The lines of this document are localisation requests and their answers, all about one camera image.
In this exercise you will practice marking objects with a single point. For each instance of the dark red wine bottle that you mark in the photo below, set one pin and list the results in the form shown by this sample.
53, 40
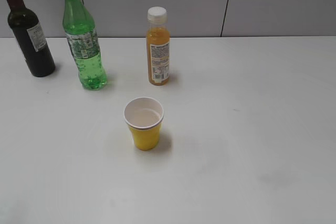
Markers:
29, 35

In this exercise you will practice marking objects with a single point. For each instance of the yellow paper cup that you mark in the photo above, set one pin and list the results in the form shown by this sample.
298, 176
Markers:
144, 116

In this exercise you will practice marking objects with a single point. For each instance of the orange juice bottle white cap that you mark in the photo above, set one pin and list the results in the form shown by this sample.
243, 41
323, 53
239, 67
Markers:
158, 46

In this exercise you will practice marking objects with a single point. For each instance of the green sprite plastic bottle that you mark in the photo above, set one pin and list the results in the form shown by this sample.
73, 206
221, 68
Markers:
82, 38

